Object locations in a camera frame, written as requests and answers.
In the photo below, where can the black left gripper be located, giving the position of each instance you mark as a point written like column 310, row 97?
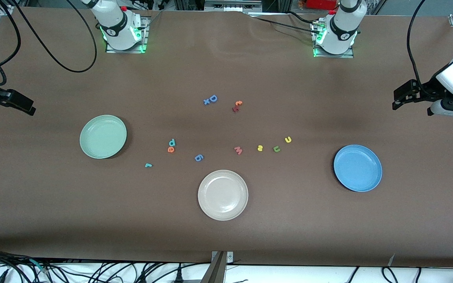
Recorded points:
column 429, row 90

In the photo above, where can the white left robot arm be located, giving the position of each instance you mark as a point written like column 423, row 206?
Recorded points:
column 342, row 23

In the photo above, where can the blue plate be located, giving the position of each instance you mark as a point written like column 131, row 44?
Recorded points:
column 358, row 168

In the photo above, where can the mint green plate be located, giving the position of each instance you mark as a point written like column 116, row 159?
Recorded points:
column 103, row 136

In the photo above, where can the red box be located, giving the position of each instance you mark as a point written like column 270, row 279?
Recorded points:
column 323, row 4

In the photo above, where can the pink foam letter w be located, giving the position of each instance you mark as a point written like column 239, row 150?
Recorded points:
column 238, row 150

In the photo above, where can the brown table cover sheet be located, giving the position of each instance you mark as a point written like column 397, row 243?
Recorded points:
column 226, row 70

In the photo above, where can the blue foam letter D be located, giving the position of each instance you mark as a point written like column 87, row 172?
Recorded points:
column 212, row 98

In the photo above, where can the blue foam letter g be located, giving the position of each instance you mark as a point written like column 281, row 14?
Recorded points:
column 199, row 158

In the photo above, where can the beige plate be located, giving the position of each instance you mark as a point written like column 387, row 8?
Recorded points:
column 223, row 195

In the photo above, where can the black power plug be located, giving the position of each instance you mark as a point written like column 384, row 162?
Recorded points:
column 178, row 277

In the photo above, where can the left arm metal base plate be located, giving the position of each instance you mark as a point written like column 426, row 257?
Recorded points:
column 350, row 55

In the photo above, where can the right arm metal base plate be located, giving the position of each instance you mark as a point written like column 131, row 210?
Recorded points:
column 144, row 39

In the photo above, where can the aluminium frame beam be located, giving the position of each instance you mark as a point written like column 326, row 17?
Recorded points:
column 232, row 4

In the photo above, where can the aluminium profile post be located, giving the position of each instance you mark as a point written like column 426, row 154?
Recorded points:
column 216, row 271

